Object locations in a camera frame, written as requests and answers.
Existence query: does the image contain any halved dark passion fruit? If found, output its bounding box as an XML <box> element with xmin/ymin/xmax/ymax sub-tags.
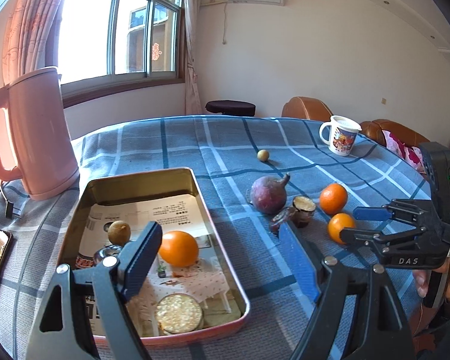
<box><xmin>292</xmin><ymin>196</ymin><xmax>316</xmax><ymax>228</ymax></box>

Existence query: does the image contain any brown leather sofa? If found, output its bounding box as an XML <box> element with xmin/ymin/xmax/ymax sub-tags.
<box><xmin>360</xmin><ymin>119</ymin><xmax>428</xmax><ymax>147</ymax></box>

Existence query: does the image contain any dark brown date piece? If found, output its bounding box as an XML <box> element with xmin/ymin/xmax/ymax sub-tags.
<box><xmin>269</xmin><ymin>206</ymin><xmax>297</xmax><ymax>234</ymax></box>

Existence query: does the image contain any dark purple mangosteen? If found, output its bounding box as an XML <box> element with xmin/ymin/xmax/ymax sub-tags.
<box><xmin>92</xmin><ymin>244</ymin><xmax>122</xmax><ymax>266</ymax></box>

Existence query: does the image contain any small round longan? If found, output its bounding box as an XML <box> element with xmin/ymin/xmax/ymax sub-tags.
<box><xmin>257</xmin><ymin>150</ymin><xmax>270</xmax><ymax>163</ymax></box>

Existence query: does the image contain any pink curtain right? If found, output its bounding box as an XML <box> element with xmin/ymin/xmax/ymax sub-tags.
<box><xmin>184</xmin><ymin>0</ymin><xmax>202</xmax><ymax>115</ymax></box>

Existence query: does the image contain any small brown kiwi-like fruit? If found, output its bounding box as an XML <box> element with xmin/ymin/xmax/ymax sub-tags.
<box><xmin>108</xmin><ymin>220</ymin><xmax>131</xmax><ymax>246</ymax></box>

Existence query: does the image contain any dark round stool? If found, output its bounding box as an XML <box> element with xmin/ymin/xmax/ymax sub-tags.
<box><xmin>205</xmin><ymin>100</ymin><xmax>256</xmax><ymax>117</ymax></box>

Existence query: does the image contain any printed paper leaflet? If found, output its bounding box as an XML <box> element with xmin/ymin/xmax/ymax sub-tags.
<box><xmin>70</xmin><ymin>193</ymin><xmax>249</xmax><ymax>346</ymax></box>

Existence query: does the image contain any window with wooden frame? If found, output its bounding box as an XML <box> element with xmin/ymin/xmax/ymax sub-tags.
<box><xmin>47</xmin><ymin>0</ymin><xmax>186</xmax><ymax>108</ymax></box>

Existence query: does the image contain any black kettle power cable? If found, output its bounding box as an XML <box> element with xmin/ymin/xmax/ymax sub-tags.
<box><xmin>0</xmin><ymin>181</ymin><xmax>29</xmax><ymax>221</ymax></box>

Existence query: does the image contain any large orange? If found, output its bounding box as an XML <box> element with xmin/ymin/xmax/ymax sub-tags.
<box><xmin>158</xmin><ymin>231</ymin><xmax>199</xmax><ymax>267</ymax></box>

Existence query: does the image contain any floral pink cushion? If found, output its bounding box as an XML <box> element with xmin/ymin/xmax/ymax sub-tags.
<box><xmin>382</xmin><ymin>130</ymin><xmax>425</xmax><ymax>174</ymax></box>

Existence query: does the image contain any orange at back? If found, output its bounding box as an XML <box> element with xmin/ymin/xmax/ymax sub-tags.
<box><xmin>319</xmin><ymin>183</ymin><xmax>348</xmax><ymax>215</ymax></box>

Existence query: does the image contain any pink curtain left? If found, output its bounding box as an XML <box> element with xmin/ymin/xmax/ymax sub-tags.
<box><xmin>2</xmin><ymin>0</ymin><xmax>62</xmax><ymax>84</ymax></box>

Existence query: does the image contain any purple round fruit with stem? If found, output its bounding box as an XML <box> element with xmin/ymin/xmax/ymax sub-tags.
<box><xmin>249</xmin><ymin>173</ymin><xmax>290</xmax><ymax>215</ymax></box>

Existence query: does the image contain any pink electric kettle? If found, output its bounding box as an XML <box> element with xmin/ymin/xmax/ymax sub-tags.
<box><xmin>0</xmin><ymin>67</ymin><xmax>80</xmax><ymax>201</ymax></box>

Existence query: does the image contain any pink metal tin box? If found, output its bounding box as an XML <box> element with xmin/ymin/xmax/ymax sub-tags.
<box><xmin>57</xmin><ymin>167</ymin><xmax>250</xmax><ymax>348</ymax></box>

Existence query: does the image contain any orange near gripper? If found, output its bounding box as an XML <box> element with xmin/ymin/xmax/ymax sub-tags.
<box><xmin>328</xmin><ymin>213</ymin><xmax>355</xmax><ymax>245</ymax></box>

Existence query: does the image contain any pink curtain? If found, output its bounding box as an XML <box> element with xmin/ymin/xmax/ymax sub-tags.
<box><xmin>2</xmin><ymin>0</ymin><xmax>62</xmax><ymax>84</ymax></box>
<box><xmin>184</xmin><ymin>0</ymin><xmax>202</xmax><ymax>115</ymax></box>

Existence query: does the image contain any white cartoon mug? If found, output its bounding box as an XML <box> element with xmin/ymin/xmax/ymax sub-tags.
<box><xmin>319</xmin><ymin>115</ymin><xmax>362</xmax><ymax>156</ymax></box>

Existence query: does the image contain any blue plaid tablecloth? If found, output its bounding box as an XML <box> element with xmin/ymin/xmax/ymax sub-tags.
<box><xmin>0</xmin><ymin>116</ymin><xmax>430</xmax><ymax>359</ymax></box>

